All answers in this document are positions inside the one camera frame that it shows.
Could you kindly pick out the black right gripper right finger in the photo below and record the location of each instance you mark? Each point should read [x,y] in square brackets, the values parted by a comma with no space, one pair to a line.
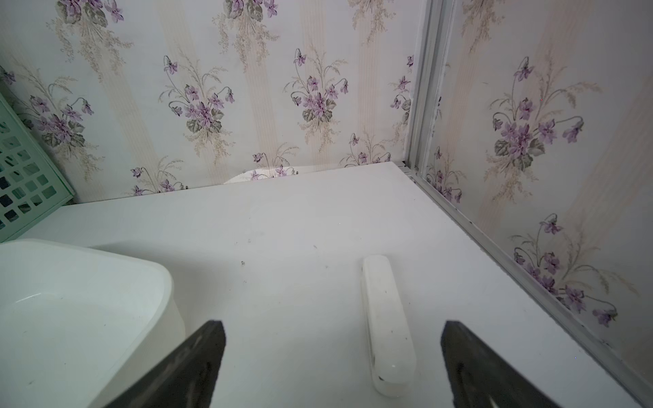
[479,377]

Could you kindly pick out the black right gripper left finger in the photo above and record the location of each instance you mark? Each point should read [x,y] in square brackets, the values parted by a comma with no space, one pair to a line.
[186,377]

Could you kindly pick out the white plastic storage box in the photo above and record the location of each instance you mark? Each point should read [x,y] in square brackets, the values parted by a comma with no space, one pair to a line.
[79,326]

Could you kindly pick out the green desk file organizer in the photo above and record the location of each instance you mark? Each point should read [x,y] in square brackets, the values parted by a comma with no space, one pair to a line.
[32,187]

